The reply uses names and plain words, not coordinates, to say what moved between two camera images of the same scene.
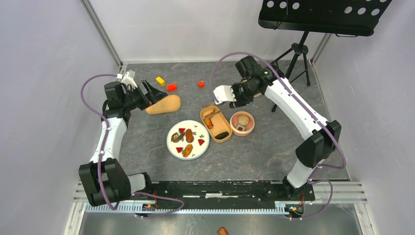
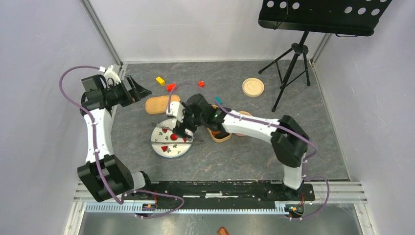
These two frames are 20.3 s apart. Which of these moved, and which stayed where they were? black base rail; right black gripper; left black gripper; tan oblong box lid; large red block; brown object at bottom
Moved: right black gripper; left black gripper
Stayed: brown object at bottom; large red block; black base rail; tan oblong box lid
